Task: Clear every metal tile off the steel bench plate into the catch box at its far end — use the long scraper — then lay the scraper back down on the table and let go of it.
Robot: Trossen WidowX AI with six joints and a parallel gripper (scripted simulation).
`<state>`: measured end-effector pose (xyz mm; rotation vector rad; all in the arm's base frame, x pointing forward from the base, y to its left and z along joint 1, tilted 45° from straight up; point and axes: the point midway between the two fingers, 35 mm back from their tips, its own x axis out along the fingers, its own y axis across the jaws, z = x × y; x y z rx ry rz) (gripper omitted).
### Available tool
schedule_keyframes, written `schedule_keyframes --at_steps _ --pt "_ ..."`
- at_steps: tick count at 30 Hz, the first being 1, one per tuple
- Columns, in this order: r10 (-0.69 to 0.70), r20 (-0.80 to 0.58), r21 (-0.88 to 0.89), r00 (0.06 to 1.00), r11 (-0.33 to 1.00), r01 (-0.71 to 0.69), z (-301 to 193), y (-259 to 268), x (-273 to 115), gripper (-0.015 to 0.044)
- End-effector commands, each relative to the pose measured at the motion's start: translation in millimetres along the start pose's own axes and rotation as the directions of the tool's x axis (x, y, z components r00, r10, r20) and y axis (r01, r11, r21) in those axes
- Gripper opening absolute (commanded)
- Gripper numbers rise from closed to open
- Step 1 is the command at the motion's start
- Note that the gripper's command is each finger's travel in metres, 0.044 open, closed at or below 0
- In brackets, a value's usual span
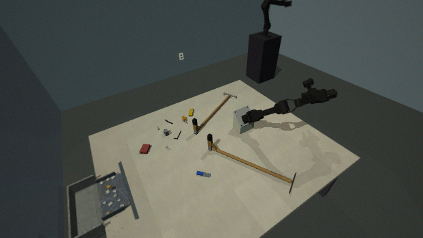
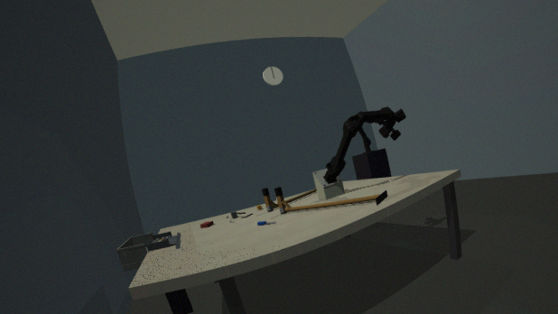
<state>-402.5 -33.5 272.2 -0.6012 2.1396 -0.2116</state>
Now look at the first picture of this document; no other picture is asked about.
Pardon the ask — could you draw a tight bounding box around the red rectangular block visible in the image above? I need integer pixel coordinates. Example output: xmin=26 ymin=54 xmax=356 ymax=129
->
xmin=140 ymin=144 xmax=151 ymax=154

